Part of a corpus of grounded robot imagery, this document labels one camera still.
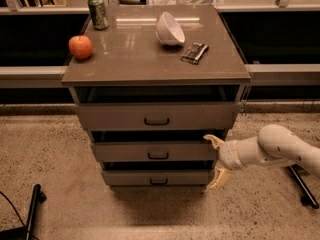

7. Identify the red apple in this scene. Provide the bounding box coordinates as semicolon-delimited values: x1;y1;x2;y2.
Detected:
68;35;93;59

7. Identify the grey top drawer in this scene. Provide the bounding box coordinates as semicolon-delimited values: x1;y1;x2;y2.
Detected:
76;103;240;131

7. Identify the black stand leg right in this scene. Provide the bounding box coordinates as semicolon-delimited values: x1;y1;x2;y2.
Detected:
287;166;320;209

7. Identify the green soda can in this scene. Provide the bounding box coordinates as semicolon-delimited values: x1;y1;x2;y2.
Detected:
87;0;108;30

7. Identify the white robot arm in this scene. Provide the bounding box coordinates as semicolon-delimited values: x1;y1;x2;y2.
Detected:
203;124;320;189

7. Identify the white bowl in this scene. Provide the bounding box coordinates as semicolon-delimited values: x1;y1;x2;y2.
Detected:
156;12;185;46

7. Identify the black stand leg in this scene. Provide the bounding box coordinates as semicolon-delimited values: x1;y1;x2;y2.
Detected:
287;166;320;209
0;184;47;240

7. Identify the metal railing frame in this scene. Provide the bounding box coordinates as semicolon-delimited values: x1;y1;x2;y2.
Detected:
0;0;320;88

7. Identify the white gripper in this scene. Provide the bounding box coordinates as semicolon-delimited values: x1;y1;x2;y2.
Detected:
203;134;245;190

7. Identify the black cable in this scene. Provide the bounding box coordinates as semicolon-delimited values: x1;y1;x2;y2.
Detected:
0;191;28;232

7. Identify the black stand leg left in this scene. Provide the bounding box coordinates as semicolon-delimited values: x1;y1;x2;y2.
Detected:
0;184;47;240

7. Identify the dark snack packet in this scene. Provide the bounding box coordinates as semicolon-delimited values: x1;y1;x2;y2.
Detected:
181;43;209;65

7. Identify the grey drawer cabinet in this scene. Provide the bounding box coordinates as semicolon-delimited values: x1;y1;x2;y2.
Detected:
60;4;252;193

